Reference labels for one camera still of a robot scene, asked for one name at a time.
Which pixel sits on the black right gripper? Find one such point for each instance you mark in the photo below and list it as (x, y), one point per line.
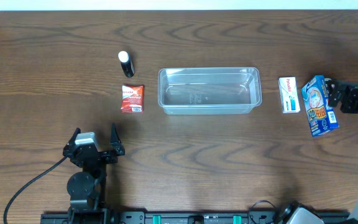
(335, 94)

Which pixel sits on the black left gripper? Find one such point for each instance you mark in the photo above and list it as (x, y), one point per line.
(117, 148)

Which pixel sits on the blue Cool Fever box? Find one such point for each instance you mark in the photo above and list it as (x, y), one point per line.
(321, 117)

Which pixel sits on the white Panadol box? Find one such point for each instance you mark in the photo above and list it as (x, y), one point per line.
(289, 95)

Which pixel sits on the clear plastic container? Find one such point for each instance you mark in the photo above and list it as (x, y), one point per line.
(209, 90)

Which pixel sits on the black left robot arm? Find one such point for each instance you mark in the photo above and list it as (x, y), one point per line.
(87, 188)

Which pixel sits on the red Panadol ActiFast packet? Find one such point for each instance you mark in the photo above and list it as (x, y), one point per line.
(132, 99)

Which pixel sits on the dark syrup bottle white cap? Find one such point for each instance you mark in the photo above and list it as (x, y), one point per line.
(126, 64)

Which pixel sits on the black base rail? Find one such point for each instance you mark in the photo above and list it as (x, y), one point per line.
(164, 218)

